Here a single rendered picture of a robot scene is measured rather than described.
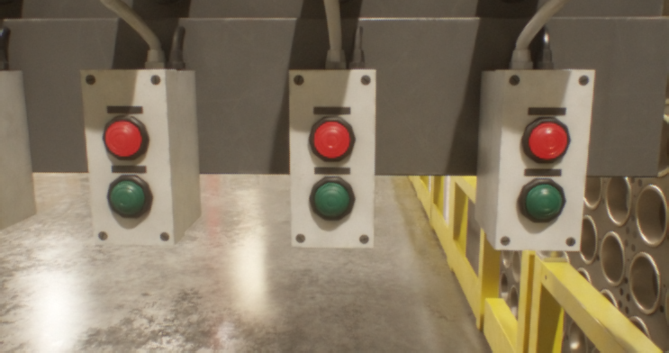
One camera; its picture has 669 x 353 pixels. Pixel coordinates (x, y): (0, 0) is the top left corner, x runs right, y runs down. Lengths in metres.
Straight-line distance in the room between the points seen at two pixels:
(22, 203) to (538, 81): 0.49
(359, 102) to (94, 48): 0.28
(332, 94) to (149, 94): 0.15
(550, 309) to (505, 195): 0.74
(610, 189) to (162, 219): 2.57
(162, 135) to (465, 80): 0.28
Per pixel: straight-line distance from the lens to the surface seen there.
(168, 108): 0.48
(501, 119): 0.46
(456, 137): 0.55
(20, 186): 0.62
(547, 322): 1.22
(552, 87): 0.47
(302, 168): 0.46
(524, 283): 1.28
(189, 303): 1.92
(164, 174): 0.48
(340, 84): 0.45
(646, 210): 2.67
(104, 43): 0.59
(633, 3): 0.63
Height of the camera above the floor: 0.77
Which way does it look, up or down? 10 degrees down
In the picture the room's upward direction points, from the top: straight up
